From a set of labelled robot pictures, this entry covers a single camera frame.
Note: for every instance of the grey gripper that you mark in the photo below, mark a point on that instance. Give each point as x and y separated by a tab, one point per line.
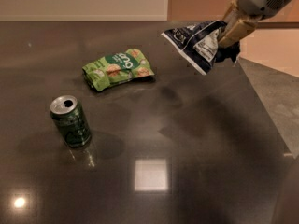
261	2

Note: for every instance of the blue chip bag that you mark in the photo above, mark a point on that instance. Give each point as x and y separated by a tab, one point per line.
198	44

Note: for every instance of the green chip bag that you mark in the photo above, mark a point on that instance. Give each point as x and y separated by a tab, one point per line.
115	69

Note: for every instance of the green soda can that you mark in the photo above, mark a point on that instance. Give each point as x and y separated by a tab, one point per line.
67	114

